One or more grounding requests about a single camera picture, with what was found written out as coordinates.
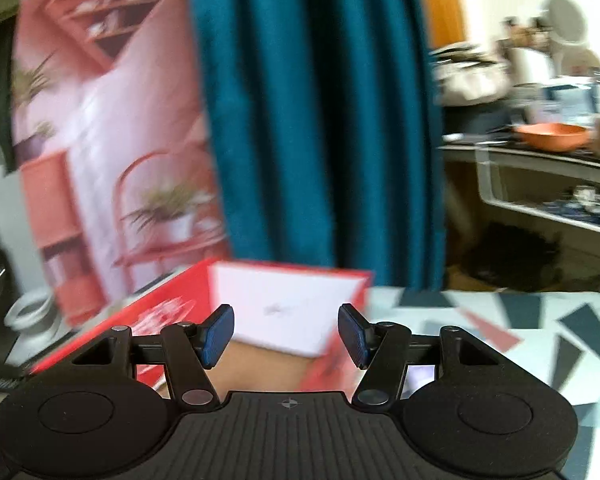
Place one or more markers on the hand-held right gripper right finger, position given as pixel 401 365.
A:
pixel 354 335

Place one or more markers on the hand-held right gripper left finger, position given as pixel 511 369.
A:
pixel 219 335

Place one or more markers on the red cardboard box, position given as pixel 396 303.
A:
pixel 280 305

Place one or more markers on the white ceramic pot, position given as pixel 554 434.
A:
pixel 32 317

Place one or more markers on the geometric patterned tablecloth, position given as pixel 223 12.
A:
pixel 530 330

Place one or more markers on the teal curtain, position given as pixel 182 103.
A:
pixel 310 110

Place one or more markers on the white shelf table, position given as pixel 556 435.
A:
pixel 530 160

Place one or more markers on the orange bowl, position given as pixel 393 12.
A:
pixel 550 136

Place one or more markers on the pink room wall poster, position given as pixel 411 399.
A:
pixel 110 110

